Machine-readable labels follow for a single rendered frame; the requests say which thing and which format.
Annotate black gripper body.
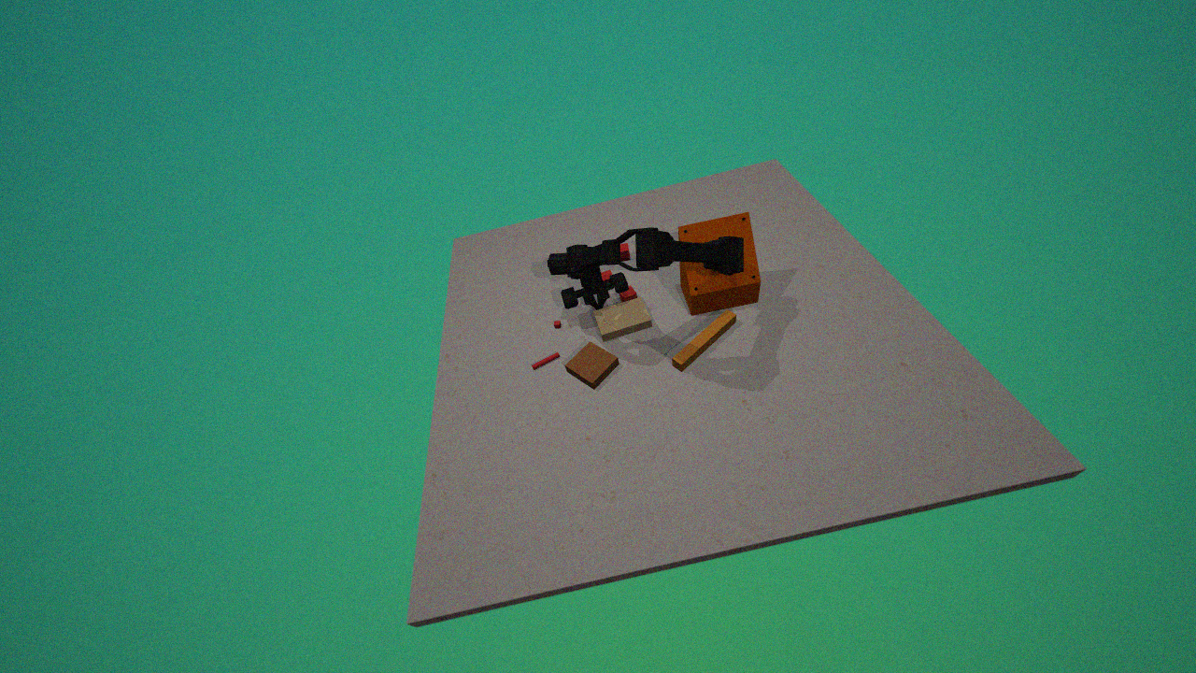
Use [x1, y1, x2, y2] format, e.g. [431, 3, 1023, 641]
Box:
[561, 271, 629, 308]

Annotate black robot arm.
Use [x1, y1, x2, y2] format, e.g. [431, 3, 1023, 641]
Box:
[548, 228, 744, 286]

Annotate orange flat bar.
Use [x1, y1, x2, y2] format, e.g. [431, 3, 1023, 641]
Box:
[672, 308, 736, 372]

